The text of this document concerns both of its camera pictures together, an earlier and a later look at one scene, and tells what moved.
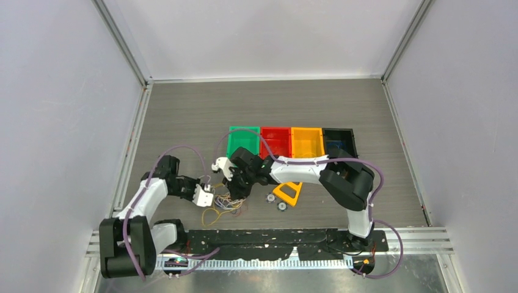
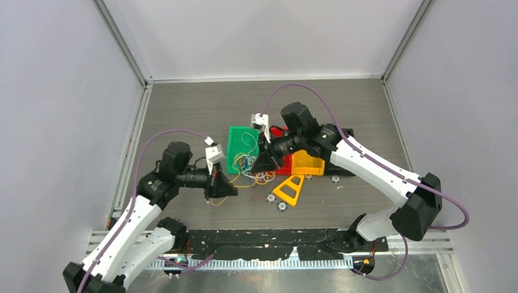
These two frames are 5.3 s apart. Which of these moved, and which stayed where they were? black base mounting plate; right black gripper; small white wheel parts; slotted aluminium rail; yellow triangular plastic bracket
Moved: right black gripper
Stayed: yellow triangular plastic bracket; slotted aluminium rail; black base mounting plate; small white wheel parts
